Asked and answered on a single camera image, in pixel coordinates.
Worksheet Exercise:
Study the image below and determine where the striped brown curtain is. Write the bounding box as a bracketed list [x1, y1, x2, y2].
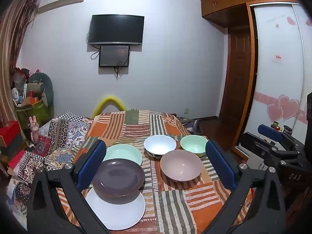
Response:
[0, 0, 39, 152]

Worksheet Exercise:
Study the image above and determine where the white heart-print wardrobe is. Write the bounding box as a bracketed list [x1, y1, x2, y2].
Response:
[234, 2, 312, 159]

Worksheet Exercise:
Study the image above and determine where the striped patchwork tablecloth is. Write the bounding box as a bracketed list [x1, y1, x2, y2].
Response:
[56, 109, 254, 234]

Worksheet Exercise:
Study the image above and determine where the pink bowl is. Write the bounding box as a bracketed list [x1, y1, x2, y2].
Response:
[160, 150, 203, 182]

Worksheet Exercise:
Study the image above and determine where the black wall television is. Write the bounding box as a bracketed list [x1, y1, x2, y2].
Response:
[87, 15, 145, 46]

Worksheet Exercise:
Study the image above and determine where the purple plate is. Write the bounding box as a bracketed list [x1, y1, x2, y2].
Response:
[92, 158, 145, 203]

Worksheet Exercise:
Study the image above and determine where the dark grey box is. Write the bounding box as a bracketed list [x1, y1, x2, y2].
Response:
[0, 134, 27, 159]

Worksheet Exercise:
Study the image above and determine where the red box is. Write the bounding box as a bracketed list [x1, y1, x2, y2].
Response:
[0, 121, 21, 148]

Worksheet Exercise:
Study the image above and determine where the brown wooden door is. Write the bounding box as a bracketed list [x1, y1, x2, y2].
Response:
[218, 27, 253, 127]

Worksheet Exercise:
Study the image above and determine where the black monitor cable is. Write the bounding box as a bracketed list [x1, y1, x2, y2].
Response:
[114, 62, 123, 80]

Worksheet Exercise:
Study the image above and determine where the patterned patchwork blanket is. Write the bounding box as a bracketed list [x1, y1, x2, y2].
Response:
[5, 111, 94, 225]

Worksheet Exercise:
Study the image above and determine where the dark bag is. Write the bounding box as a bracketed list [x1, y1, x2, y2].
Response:
[175, 117, 203, 137]

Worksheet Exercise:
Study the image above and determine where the pink rabbit figure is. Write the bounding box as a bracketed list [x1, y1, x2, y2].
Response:
[29, 115, 41, 142]

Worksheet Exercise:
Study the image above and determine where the yellow foam arch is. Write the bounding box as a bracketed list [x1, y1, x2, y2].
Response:
[91, 95, 127, 119]

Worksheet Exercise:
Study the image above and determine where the white spotted bowl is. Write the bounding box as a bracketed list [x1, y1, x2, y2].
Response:
[143, 135, 177, 158]

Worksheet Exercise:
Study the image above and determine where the wooden overhead cabinet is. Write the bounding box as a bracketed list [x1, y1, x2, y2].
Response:
[200, 0, 299, 27]

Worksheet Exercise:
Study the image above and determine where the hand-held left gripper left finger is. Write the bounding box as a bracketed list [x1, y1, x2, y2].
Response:
[27, 139, 111, 234]

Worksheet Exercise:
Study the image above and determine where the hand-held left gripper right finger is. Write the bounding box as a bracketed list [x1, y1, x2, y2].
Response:
[205, 139, 286, 234]

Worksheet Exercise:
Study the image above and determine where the white plate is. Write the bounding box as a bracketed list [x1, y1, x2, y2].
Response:
[85, 187, 146, 231]

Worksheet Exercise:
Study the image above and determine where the green bowl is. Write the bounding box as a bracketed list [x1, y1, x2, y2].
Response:
[180, 135, 209, 158]

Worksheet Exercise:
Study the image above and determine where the small black wall monitor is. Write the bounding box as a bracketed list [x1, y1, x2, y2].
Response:
[99, 45, 129, 68]

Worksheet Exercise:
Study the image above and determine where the black speaker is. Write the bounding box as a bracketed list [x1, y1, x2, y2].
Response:
[305, 95, 312, 147]

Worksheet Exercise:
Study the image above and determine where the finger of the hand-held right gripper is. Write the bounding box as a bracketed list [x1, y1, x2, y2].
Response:
[258, 124, 293, 144]
[240, 132, 301, 169]

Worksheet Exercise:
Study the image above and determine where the mint green plate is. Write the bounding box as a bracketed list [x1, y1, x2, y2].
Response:
[102, 144, 143, 167]

